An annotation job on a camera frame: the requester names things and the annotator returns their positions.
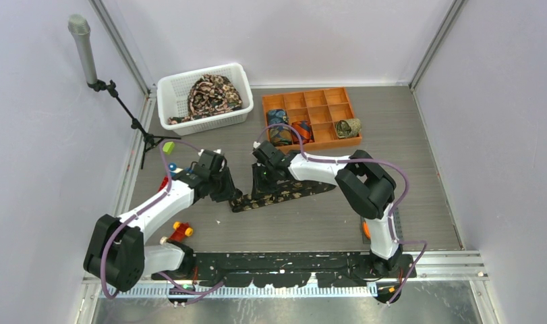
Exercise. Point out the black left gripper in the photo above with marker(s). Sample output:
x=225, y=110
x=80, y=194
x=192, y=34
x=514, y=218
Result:
x=229, y=192

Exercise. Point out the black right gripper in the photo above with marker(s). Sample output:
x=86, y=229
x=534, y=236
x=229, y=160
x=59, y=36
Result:
x=259, y=187

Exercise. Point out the black gold floral tie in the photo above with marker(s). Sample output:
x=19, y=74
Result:
x=282, y=192

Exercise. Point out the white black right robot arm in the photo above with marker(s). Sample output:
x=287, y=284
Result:
x=367, y=187

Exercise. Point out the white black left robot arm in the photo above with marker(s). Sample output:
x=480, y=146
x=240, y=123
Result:
x=117, y=253

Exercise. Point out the pile of floral ties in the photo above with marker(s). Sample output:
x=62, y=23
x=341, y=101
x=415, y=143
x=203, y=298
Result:
x=211, y=95

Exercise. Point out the navy floral rolled tie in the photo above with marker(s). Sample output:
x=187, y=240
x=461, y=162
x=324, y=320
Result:
x=280, y=136

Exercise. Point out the red white toy block truck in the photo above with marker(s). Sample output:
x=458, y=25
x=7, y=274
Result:
x=168, y=176

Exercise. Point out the small red toy car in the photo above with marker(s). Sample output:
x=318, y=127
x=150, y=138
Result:
x=181, y=231

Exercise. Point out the green toy block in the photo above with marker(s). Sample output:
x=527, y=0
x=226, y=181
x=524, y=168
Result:
x=168, y=147

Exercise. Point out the teal navy rolled tie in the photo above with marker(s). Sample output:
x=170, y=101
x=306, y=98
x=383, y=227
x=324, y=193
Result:
x=277, y=118

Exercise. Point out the orange navy striped rolled tie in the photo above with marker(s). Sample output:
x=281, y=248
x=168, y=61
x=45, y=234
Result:
x=304, y=129

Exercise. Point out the white plastic basket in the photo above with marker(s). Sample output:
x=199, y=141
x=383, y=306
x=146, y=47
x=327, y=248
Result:
x=172, y=98

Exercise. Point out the orange wooden divided tray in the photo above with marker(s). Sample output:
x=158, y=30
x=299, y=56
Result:
x=322, y=108

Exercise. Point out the green patterned rolled tie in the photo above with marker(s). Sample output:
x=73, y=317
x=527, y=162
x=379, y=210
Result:
x=348, y=128

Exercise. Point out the orange curved toy piece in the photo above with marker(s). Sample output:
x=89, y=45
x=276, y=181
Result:
x=366, y=230

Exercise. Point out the grey studded baseplate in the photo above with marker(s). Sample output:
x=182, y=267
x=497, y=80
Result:
x=396, y=223

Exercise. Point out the black microphone tripod stand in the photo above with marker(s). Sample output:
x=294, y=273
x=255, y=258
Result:
x=150, y=140

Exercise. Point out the grey microphone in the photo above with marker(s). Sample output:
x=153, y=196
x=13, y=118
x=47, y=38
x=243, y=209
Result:
x=80, y=30

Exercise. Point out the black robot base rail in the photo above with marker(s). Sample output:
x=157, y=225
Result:
x=288, y=269

